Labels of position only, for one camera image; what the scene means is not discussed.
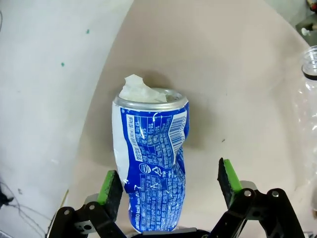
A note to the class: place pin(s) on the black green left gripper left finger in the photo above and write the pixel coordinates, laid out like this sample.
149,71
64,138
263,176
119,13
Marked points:
110,196

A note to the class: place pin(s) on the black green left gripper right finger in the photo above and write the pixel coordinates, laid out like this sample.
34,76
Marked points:
237,196

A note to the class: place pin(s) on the crushed blue white can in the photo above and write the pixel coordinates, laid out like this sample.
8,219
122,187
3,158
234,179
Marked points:
153,158

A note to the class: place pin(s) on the clear plastic bottle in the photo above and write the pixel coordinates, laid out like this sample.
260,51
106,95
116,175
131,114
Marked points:
308,119

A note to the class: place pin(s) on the crumpled white tissue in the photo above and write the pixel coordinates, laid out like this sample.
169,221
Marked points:
140,90

